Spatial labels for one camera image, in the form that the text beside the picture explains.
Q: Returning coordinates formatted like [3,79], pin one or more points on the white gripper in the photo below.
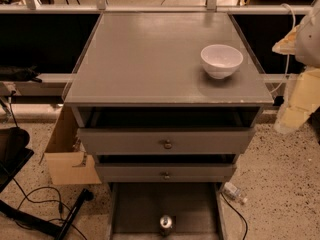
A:
[309,43]

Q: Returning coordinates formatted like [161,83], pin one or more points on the silver redbull can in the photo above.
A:
[166,225]

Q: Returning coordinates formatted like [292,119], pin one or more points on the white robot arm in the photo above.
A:
[303,40]

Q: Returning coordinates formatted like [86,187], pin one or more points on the grey drawer cabinet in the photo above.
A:
[153,60]

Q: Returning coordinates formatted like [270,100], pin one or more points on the grey top drawer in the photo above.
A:
[168,130]

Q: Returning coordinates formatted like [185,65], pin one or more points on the grey drawer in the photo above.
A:
[136,209]
[168,130]
[165,168]

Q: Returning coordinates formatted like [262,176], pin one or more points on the grey bottom drawer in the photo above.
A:
[136,209]

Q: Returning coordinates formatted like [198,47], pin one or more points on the grey middle drawer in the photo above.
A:
[165,168]

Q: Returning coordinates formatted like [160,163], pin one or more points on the white ceramic bowl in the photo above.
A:
[220,61]

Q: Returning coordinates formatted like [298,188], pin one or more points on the clear plastic bottle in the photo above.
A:
[235,193]

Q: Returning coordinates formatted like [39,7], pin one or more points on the cardboard box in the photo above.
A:
[68,162]

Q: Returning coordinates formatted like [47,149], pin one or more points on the black chair seat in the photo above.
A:
[13,153]

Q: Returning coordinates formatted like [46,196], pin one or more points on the aluminium frame rail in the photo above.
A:
[156,8]

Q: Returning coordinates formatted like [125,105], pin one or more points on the black cloth on rail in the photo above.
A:
[19,74]

